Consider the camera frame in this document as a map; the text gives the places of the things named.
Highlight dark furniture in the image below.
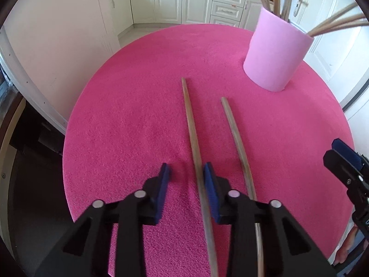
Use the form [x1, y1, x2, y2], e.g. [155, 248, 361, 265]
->
[0, 98, 76, 266]

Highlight pink round table cover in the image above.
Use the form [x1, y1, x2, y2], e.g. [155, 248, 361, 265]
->
[62, 24, 356, 277]

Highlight cream lower cabinets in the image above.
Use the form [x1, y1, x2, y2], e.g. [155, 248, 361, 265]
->
[108, 0, 274, 30]

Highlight pink cup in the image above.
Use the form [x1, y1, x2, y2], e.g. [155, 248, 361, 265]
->
[243, 6, 315, 92]

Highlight cream door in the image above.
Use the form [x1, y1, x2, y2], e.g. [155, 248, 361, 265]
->
[0, 0, 121, 136]

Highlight dark wooden chopstick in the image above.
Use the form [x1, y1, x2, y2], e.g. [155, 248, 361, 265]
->
[181, 77, 220, 277]
[220, 96, 266, 277]

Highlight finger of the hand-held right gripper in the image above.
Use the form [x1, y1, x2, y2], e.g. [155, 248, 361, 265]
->
[323, 138, 369, 193]

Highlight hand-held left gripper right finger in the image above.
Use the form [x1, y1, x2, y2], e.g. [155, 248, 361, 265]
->
[202, 162, 337, 277]

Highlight white door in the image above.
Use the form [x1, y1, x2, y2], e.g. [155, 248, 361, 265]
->
[288, 0, 369, 114]

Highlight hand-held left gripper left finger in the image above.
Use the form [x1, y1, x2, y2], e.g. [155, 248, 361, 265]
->
[34, 162, 172, 277]

